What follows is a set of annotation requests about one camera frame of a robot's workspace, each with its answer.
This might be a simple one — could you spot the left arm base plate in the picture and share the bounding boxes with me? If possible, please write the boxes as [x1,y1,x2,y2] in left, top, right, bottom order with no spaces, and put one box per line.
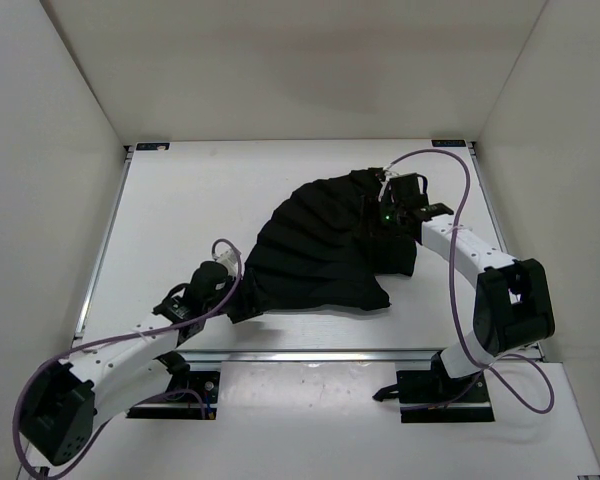
[126,363,221,421]

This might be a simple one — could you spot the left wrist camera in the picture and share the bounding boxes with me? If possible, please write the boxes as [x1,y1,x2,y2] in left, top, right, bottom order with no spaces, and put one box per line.
[214,250,240,276]

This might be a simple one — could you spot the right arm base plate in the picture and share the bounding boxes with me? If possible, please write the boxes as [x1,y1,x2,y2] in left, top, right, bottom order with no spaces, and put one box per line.
[373,368,495,424]

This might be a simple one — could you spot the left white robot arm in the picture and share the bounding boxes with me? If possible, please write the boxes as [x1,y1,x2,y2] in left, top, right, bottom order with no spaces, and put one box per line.
[15,258,242,466]

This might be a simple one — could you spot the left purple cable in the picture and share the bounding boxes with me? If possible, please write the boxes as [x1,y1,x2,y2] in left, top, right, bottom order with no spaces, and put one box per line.
[12,238,244,479]

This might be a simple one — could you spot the corner label sticker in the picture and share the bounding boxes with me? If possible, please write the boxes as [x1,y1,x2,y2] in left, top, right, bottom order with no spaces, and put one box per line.
[135,142,170,151]
[431,139,467,148]

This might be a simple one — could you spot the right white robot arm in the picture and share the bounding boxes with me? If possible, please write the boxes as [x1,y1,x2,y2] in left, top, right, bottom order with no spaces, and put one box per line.
[377,172,555,401]

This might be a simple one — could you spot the left corner label sticker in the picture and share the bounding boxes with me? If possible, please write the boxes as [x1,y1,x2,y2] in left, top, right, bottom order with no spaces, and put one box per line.
[135,142,170,151]

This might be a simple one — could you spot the black pleated skirt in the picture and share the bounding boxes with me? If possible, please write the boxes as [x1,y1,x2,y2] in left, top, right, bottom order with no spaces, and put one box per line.
[224,168,417,323]

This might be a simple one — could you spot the aluminium front rail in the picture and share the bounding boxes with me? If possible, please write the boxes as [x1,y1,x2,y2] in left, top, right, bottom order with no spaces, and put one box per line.
[179,349,436,363]

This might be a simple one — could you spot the right corner label sticker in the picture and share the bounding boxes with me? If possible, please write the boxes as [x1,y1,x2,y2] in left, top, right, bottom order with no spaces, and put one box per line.
[431,139,467,148]

